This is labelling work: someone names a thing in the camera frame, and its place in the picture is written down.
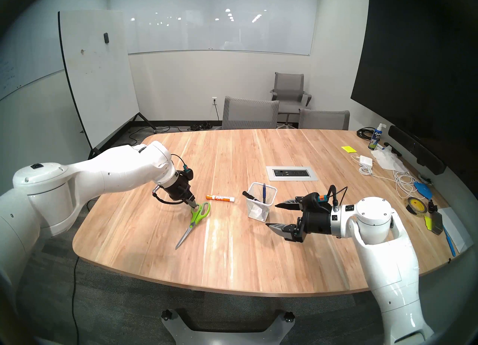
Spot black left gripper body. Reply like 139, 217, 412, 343
162, 173, 195, 203

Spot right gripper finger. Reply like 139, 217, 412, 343
266, 218, 305, 243
275, 197, 308, 211

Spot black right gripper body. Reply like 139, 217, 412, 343
301, 206, 333, 237

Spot green handled scissors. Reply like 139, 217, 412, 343
175, 202, 211, 250

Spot white mesh pen holder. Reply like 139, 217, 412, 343
246, 182, 277, 222

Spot grey table outlet panel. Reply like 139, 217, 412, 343
266, 166, 319, 181

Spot grey mesh office chair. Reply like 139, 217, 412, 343
222, 96, 280, 130
299, 109, 350, 131

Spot crumpled white tissue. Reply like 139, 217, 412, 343
371, 149, 408, 173

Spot yellow black tape roll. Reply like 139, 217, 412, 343
406, 197, 429, 216

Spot Expo cleaner spray bottle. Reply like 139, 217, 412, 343
368, 123, 385, 150

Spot blue flat object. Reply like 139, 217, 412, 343
413, 182, 434, 200

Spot grey office chair with armrests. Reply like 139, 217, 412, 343
270, 72, 312, 126

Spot dark grey small box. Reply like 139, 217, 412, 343
429, 211, 444, 235

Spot black video sound bar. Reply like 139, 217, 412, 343
388, 125, 447, 175

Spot white paper sheet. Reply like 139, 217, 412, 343
437, 208, 475, 253

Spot rolling whiteboard on stand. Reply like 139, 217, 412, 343
58, 10, 157, 160

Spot black strap loop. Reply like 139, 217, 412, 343
151, 185, 176, 205

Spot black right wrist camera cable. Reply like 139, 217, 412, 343
327, 185, 348, 207

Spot long black floor cable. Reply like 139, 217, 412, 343
127, 124, 170, 145

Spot white charger cable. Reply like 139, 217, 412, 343
351, 155, 417, 199

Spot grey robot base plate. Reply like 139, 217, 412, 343
161, 309, 295, 345

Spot thin black floor cable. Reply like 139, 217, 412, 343
71, 256, 81, 335

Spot large wall glass board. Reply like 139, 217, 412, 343
108, 0, 320, 56

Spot large black wall screen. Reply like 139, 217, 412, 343
350, 0, 478, 169

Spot side wall glass board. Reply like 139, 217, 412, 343
0, 12, 66, 100

